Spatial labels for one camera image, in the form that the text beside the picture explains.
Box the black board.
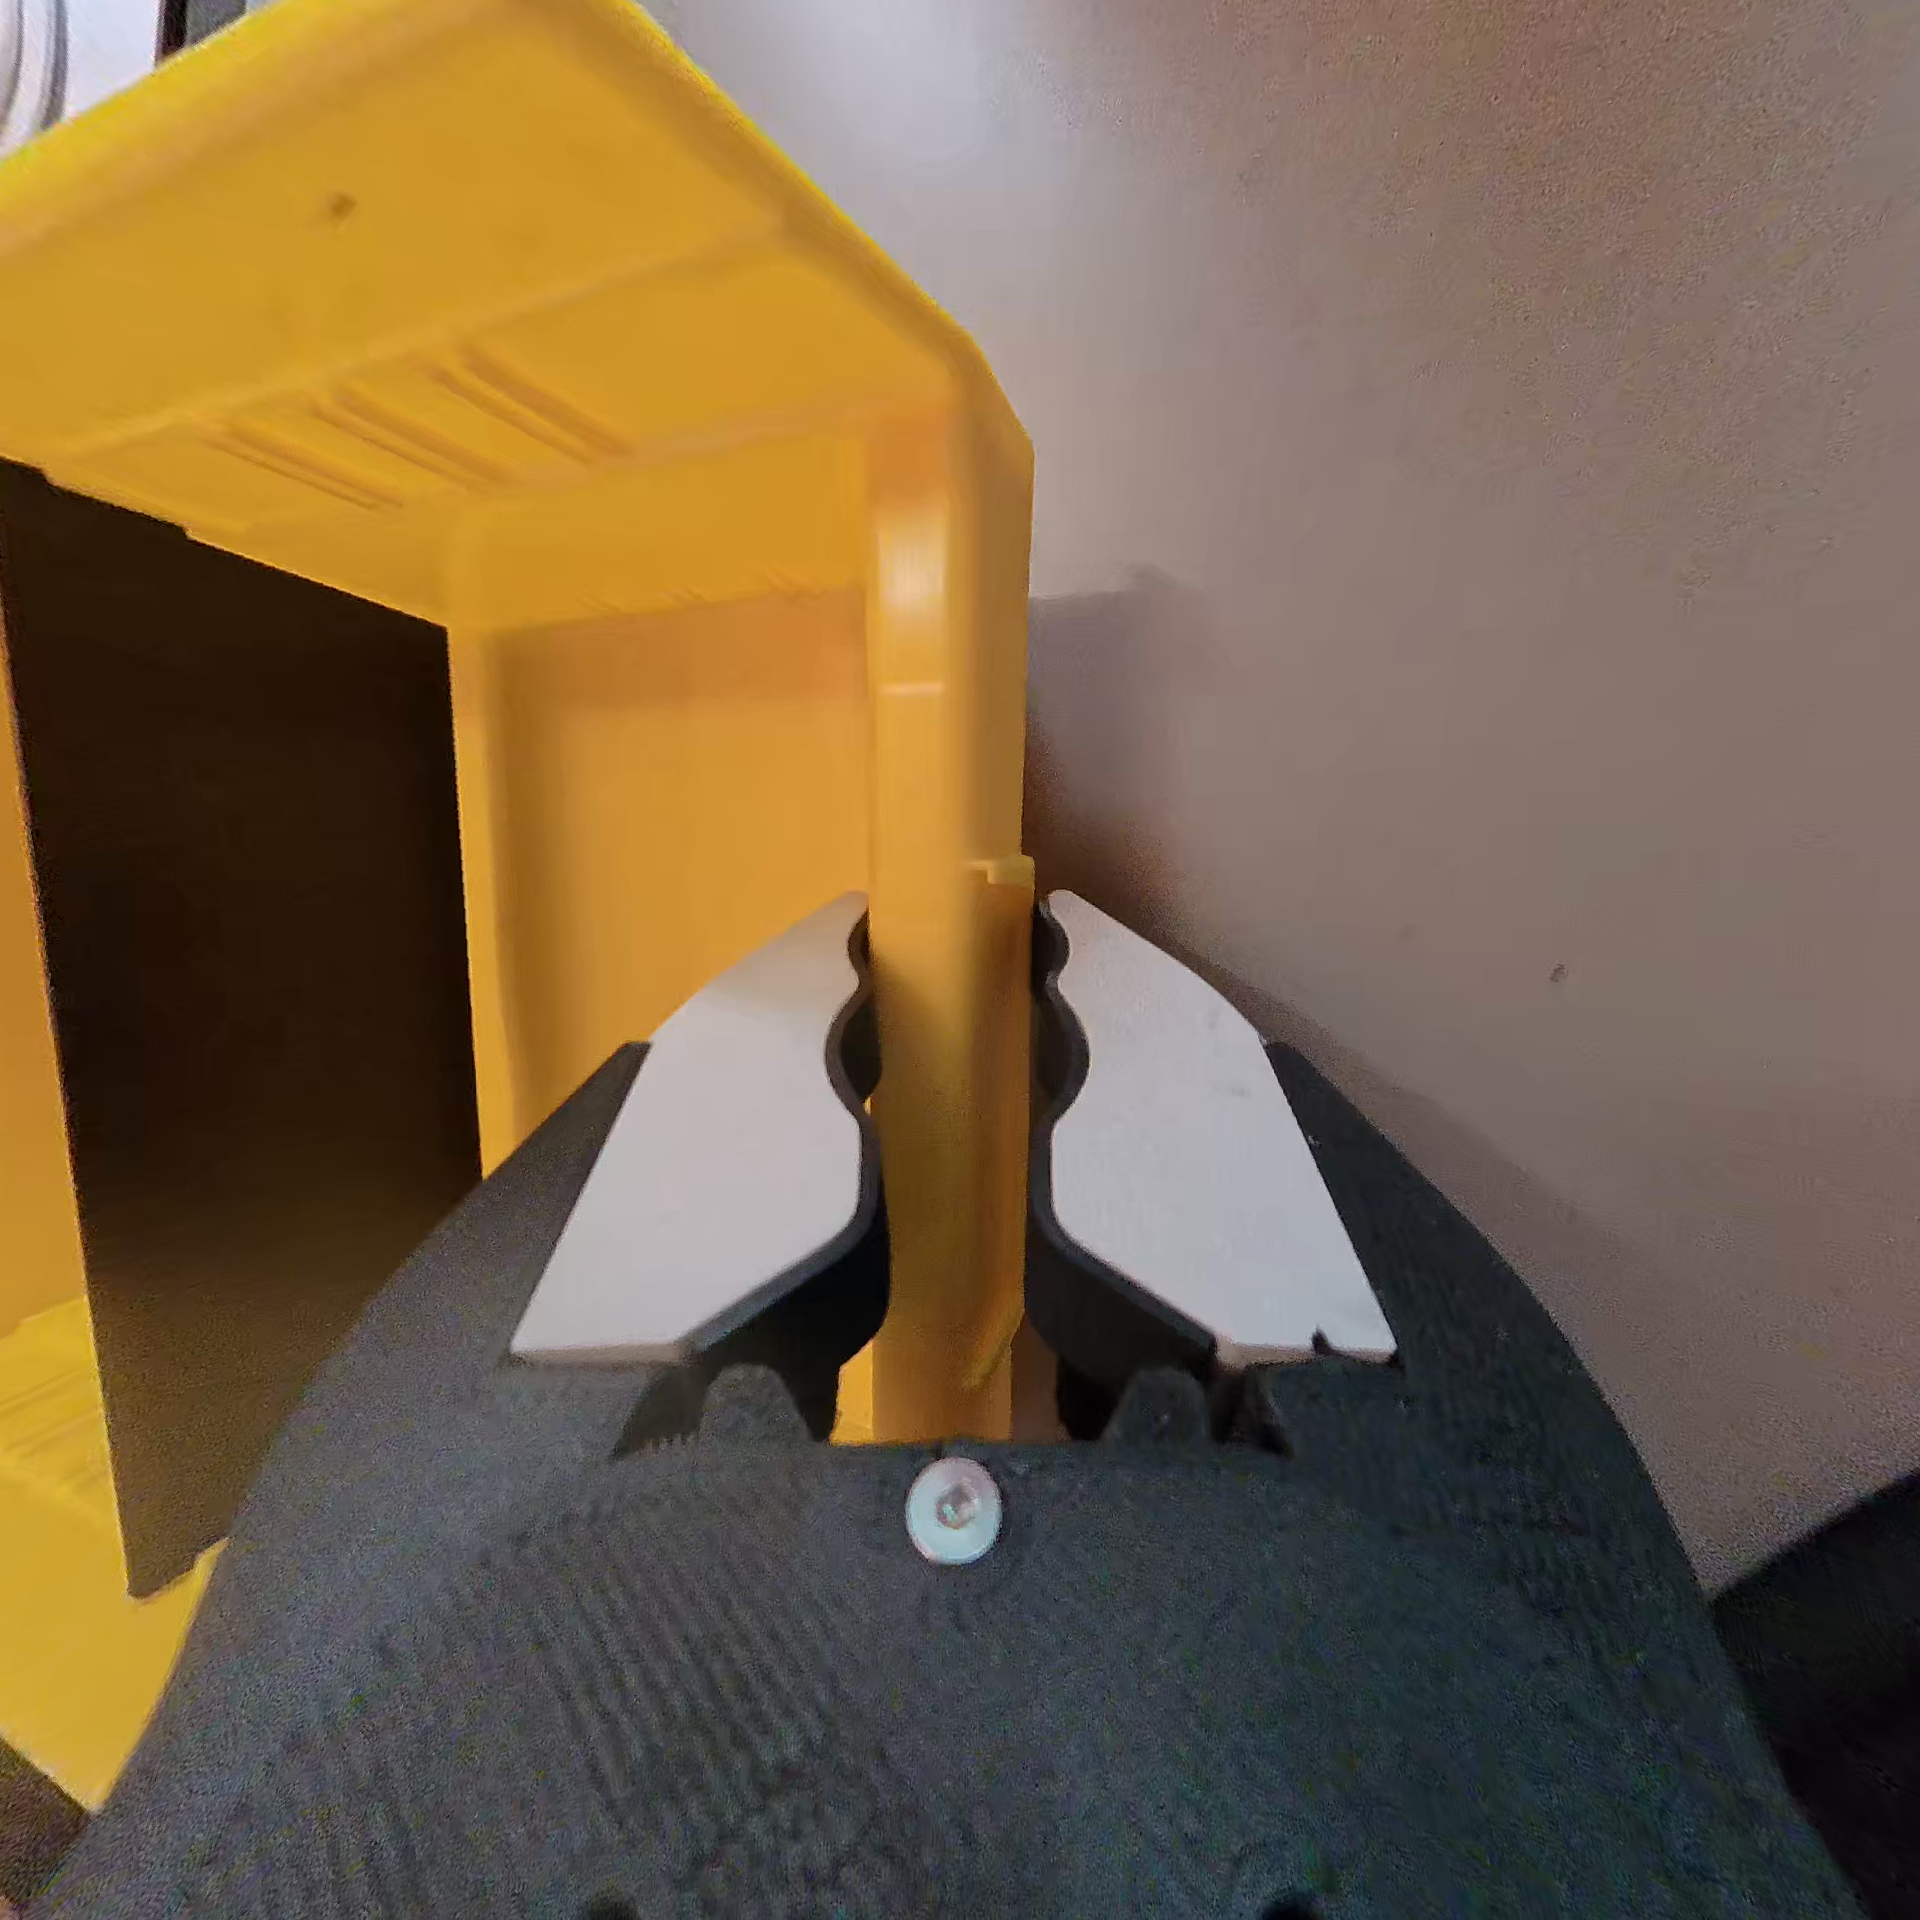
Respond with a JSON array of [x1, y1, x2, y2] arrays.
[[0, 457, 484, 1600]]

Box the yellow plastic bin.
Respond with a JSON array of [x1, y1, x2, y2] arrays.
[[0, 0, 1038, 1808]]

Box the white grey object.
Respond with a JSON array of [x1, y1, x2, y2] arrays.
[[0, 0, 73, 143]]

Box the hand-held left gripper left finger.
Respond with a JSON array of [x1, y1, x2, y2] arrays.
[[510, 892, 894, 1450]]

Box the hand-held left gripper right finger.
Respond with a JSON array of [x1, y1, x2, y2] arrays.
[[1026, 892, 1399, 1432]]

